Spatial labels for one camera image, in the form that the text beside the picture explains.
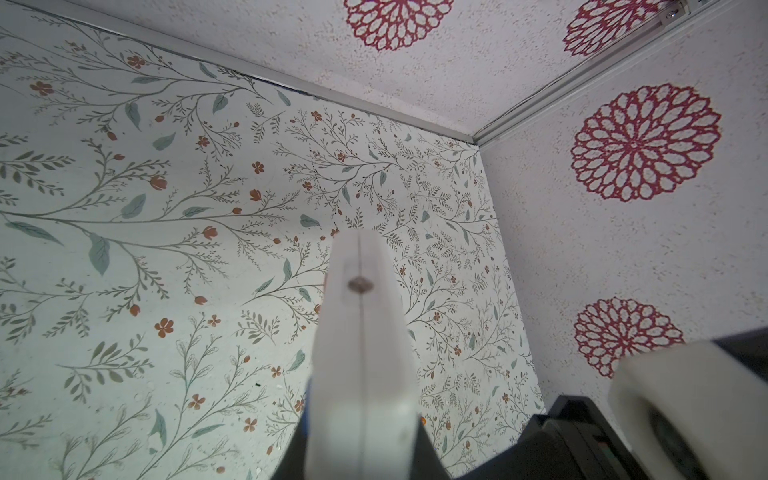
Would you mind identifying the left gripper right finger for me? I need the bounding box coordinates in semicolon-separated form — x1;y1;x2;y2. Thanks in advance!
359;230;419;479

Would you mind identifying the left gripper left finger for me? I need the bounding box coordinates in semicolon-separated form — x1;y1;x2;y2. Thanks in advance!
305;230;362;479

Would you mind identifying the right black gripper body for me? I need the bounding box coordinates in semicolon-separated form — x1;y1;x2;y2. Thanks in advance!
466;328;767;479

